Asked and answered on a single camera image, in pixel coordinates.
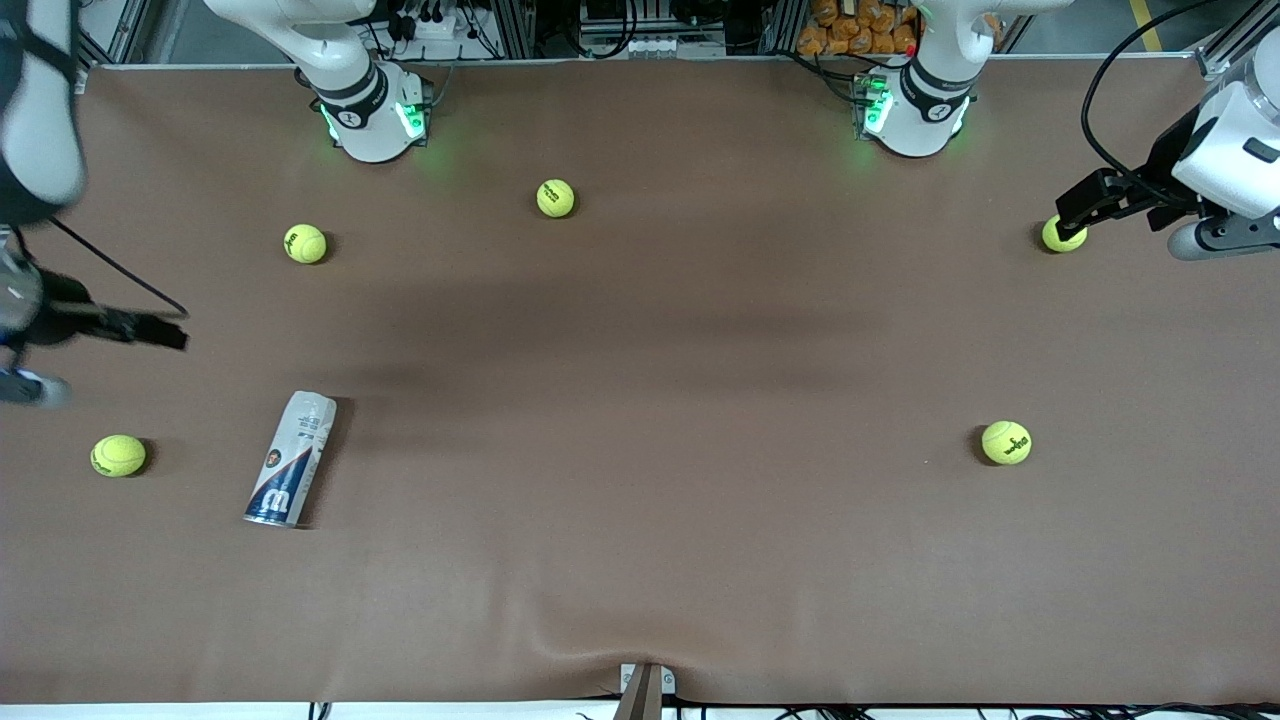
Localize aluminium frame rail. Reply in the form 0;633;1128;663
1194;18;1280;83
74;0;153;69

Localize white power strip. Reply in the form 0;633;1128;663
394;4;459;42

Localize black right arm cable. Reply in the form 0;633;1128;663
48;215;191;321

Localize brown table mat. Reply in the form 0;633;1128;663
0;55;1280;707

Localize orange netted bag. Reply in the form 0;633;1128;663
796;0;923;58

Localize white connector strip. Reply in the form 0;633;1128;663
579;34;729;60

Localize white blue tennis ball can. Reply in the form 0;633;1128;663
243;390;338;529

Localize metal bracket with screws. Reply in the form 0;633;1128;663
619;662;678;720

